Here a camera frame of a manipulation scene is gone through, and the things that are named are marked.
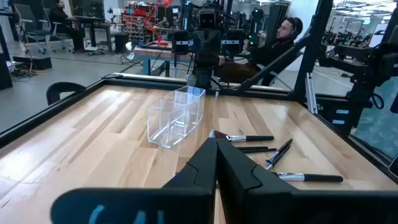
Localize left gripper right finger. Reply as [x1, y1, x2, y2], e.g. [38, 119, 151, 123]
[216, 138, 398, 224]

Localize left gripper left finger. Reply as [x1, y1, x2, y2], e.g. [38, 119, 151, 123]
[50, 138, 218, 224]

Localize large fluffy powder brush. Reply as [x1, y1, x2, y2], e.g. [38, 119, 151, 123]
[208, 129, 275, 143]

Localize medium fluffy makeup brush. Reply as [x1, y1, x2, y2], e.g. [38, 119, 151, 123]
[272, 172, 344, 183]

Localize wooden workbench teal legs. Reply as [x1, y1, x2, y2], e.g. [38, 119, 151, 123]
[132, 43, 225, 78]

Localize black robot with green light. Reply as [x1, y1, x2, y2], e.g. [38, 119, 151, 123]
[250, 7, 266, 48]

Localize person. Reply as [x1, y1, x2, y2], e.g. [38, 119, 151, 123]
[217, 16, 304, 87]
[49, 0, 85, 52]

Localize shelf with red bins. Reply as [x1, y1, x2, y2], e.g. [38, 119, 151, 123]
[121, 2, 162, 43]

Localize clear acrylic organizer container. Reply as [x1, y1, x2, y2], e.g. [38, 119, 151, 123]
[146, 85, 206, 149]

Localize black bin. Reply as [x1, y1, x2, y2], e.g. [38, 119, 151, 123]
[114, 32, 130, 54]

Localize silver aluminium bar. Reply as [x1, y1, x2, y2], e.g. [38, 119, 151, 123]
[304, 72, 318, 114]

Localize dark office desk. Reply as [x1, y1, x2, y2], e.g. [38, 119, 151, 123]
[67, 15, 125, 52]

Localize black chair back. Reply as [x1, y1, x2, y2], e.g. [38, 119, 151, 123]
[45, 81, 87, 106]

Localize black equipment stand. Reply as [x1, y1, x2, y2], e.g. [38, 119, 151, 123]
[317, 18, 398, 138]

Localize black floor box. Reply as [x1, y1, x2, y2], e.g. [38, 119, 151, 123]
[12, 55, 53, 71]

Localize grey office chair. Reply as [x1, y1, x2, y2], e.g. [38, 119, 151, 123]
[14, 3, 54, 55]

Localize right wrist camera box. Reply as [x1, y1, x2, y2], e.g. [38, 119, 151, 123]
[198, 8, 218, 31]

